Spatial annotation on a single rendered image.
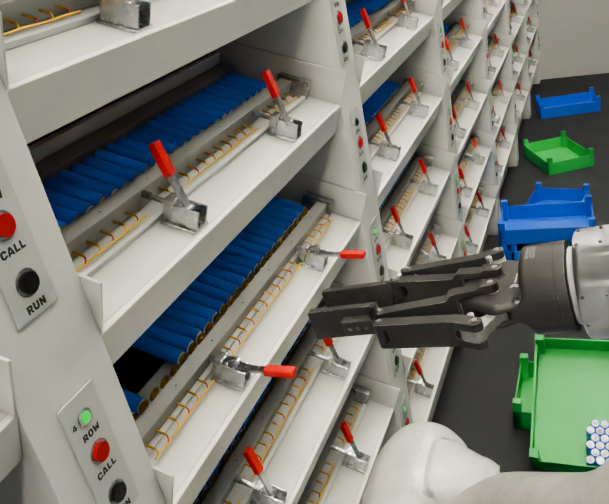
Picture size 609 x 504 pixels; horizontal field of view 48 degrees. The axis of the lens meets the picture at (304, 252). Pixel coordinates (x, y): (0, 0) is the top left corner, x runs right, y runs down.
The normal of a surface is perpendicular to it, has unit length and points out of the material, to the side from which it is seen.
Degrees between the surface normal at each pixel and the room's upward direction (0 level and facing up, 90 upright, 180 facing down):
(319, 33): 90
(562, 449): 29
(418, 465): 10
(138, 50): 111
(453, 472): 15
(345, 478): 21
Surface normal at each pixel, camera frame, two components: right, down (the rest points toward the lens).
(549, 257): -0.45, -0.64
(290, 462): 0.14, -0.83
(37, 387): 0.91, 0.00
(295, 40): -0.36, 0.47
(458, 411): -0.19, -0.88
